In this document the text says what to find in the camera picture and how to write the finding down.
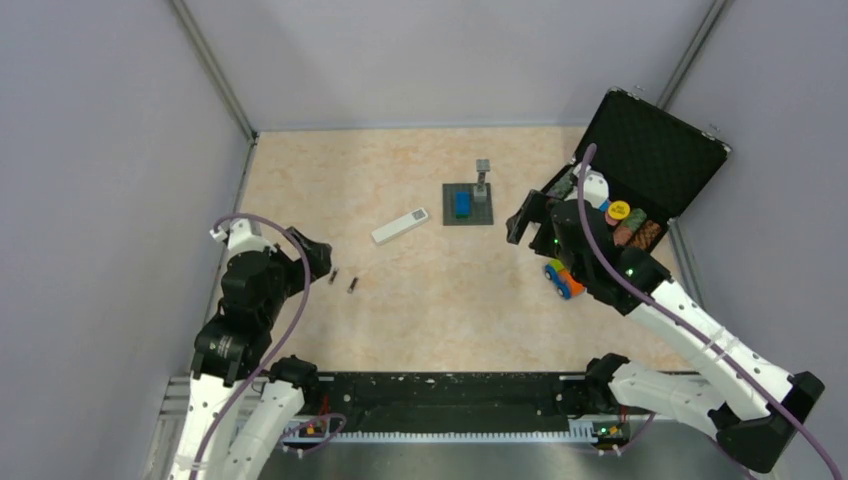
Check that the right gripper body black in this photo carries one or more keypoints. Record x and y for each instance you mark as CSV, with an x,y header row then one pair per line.
x,y
538,210

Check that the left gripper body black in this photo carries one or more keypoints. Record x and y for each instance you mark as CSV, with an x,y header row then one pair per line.
x,y
289,274

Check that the white remote control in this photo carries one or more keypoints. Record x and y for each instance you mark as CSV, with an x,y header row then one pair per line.
x,y
400,226

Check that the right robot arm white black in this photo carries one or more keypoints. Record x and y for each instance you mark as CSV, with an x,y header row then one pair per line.
x,y
749,407

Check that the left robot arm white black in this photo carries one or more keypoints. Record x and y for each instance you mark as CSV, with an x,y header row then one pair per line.
x,y
239,401

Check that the colourful toy car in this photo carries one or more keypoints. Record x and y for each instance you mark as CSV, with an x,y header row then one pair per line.
x,y
558,275

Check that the yellow dealer button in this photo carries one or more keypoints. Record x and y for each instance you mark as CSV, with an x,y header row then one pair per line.
x,y
617,211

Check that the grey lego baseplate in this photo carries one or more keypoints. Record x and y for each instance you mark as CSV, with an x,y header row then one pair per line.
x,y
482,214

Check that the grey lego tower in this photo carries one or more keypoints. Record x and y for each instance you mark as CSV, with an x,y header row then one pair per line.
x,y
480,190

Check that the blue lego brick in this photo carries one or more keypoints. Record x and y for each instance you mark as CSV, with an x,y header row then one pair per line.
x,y
462,204

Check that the black poker chip case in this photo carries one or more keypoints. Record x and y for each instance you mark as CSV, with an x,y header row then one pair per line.
x,y
652,160

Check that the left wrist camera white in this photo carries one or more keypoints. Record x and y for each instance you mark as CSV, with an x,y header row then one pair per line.
x,y
236,234

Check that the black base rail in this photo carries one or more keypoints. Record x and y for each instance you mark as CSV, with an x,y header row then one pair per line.
x,y
461,402

